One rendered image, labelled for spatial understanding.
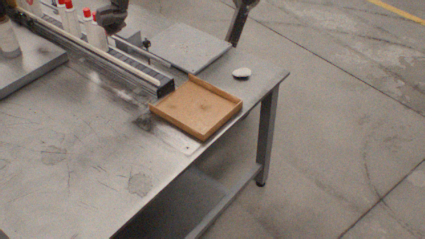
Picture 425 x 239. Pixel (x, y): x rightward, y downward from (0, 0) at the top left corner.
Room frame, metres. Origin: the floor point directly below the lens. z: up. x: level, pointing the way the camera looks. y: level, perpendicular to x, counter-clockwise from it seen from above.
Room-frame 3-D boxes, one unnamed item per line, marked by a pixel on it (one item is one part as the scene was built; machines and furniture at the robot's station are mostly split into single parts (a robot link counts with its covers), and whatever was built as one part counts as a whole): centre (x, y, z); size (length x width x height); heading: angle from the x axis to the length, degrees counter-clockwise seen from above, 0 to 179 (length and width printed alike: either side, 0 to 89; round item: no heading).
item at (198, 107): (1.34, 0.06, 0.85); 0.30 x 0.26 x 0.04; 50
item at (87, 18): (1.75, 0.55, 0.98); 0.05 x 0.05 x 0.20
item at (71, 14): (1.84, 0.66, 0.98); 0.05 x 0.05 x 0.20
